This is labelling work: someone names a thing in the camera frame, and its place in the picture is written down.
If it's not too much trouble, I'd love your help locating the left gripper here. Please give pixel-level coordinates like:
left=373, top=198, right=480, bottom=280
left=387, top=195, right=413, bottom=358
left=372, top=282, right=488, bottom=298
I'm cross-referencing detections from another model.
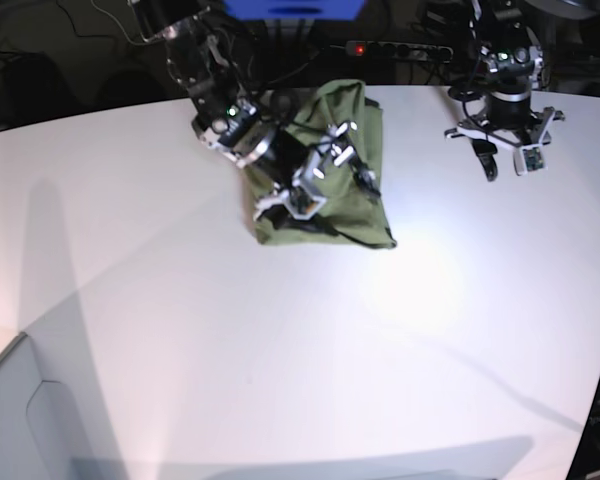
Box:
left=444, top=107, right=565, bottom=182

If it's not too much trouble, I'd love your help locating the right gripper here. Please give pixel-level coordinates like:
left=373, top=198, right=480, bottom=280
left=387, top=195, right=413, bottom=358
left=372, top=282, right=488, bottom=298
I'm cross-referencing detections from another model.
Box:
left=253, top=120, right=381, bottom=231

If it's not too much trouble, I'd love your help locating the green T-shirt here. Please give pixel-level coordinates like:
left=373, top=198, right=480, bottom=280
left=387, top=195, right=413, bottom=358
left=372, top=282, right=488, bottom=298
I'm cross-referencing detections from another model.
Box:
left=254, top=79, right=397, bottom=250

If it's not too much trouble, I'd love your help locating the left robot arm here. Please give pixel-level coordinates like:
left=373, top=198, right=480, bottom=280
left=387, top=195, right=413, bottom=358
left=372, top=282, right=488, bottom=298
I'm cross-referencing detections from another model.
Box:
left=445, top=1, right=566, bottom=182

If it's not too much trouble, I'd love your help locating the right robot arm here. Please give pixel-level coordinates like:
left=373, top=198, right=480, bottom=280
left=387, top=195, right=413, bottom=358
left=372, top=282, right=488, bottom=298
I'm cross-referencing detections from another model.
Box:
left=130, top=1, right=381, bottom=234

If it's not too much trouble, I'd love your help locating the black power strip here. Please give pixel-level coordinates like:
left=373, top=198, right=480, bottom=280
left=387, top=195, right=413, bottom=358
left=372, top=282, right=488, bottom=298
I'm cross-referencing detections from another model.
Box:
left=329, top=40, right=454, bottom=65

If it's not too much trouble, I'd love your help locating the blue plastic box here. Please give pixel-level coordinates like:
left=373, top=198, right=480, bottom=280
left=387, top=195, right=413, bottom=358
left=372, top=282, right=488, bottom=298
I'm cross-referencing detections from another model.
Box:
left=224, top=0, right=365, bottom=21

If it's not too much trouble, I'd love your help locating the grey cabinet corner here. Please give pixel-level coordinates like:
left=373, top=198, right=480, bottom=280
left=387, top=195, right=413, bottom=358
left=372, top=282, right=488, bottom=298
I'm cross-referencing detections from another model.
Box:
left=0, top=332, right=119, bottom=480

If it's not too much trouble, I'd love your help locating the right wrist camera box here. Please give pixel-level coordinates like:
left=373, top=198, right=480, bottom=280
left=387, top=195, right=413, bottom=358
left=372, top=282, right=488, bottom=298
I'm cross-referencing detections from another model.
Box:
left=284, top=189, right=326, bottom=221

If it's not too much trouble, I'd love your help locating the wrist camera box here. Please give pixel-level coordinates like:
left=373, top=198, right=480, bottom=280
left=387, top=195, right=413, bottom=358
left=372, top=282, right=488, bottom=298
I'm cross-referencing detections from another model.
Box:
left=284, top=189, right=326, bottom=221
left=513, top=145, right=546, bottom=176

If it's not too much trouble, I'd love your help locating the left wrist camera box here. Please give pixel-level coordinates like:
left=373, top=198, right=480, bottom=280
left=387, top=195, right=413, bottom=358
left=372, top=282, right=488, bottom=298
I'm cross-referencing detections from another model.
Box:
left=513, top=145, right=546, bottom=176

